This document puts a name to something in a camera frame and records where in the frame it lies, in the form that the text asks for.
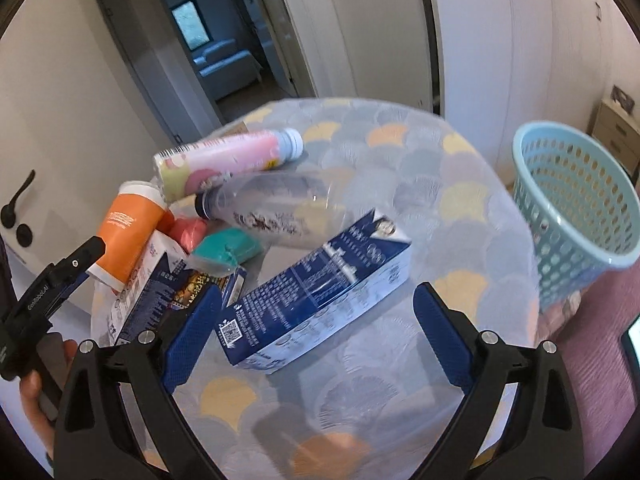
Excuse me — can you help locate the pink yogurt drink bottle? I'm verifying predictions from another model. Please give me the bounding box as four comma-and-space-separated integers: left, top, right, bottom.
153, 128, 304, 203

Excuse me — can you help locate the light blue plastic basket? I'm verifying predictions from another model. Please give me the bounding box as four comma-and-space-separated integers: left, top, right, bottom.
512, 122, 639, 310

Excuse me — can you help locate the clear plastic bottle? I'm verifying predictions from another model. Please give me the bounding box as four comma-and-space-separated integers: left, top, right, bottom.
194, 170, 357, 249

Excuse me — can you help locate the large blue white milk carton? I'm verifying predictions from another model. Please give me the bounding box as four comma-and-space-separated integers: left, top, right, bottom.
215, 209, 411, 374

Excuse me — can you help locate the white room door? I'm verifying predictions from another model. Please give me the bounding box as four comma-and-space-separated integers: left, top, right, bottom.
1, 0, 170, 275

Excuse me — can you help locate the beige nightstand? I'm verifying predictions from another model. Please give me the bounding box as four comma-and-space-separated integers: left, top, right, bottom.
590, 99, 640, 184

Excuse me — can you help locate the pink bed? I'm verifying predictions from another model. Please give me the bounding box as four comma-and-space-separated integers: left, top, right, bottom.
552, 264, 639, 472

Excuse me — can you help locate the picture frame on nightstand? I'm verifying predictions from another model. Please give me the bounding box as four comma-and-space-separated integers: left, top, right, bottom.
611, 86, 634, 114

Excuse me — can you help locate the brown cardboard box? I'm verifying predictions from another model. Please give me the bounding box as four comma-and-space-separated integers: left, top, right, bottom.
221, 120, 248, 136

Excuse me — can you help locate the small blue white milk carton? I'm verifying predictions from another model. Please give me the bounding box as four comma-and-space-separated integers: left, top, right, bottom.
105, 228, 190, 348

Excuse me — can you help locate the bed in far room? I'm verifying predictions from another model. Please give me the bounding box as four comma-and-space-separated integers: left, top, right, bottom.
193, 39, 262, 101

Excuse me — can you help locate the smartphone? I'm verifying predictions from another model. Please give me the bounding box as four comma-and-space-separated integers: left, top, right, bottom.
620, 316, 640, 364

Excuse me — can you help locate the dark blue playing card box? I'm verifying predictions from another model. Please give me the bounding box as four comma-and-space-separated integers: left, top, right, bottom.
168, 266, 247, 310

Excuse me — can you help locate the dark window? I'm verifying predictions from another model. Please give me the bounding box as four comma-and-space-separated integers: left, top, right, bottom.
170, 0, 212, 51

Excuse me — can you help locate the pink clay piece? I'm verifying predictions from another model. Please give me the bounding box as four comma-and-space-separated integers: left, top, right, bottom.
168, 218, 207, 254

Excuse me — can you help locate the black door handle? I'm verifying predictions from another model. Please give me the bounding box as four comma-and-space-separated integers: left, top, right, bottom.
1, 169, 36, 229

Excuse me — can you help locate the person's left hand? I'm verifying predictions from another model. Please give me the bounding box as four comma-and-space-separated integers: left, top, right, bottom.
20, 334, 78, 458

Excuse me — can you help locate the teal clay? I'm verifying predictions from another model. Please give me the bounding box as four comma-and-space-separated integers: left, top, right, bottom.
186, 228, 262, 276

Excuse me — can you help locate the white wardrobe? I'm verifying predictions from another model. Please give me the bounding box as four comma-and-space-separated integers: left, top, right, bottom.
433, 0, 639, 181

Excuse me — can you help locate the orange paper cup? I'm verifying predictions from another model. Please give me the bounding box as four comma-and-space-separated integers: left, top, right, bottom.
88, 181, 167, 292

